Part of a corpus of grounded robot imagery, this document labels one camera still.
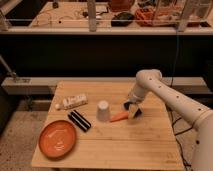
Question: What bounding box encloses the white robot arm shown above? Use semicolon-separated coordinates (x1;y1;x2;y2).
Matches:
128;69;213;171

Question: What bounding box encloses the orange crate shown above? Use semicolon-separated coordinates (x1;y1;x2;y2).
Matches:
134;7;201;28

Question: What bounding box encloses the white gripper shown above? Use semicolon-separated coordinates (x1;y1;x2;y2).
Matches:
123;92;143;119

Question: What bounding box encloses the black bowl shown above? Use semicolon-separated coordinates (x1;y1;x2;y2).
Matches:
111;12;134;27

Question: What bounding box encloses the orange plate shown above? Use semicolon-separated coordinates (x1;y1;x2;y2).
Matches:
39;120;77;158

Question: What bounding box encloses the wooden table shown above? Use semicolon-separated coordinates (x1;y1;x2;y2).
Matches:
31;81;183;171

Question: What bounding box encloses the white paper cup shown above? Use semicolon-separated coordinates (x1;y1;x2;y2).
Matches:
96;100;110;122

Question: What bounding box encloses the black cable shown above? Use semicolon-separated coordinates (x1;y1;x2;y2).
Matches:
169;33;194;169

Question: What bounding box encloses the metal bracket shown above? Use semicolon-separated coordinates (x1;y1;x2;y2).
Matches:
0;55;30;83

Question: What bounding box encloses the clear plastic bottle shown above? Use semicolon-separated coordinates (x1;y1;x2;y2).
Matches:
55;94;88;110

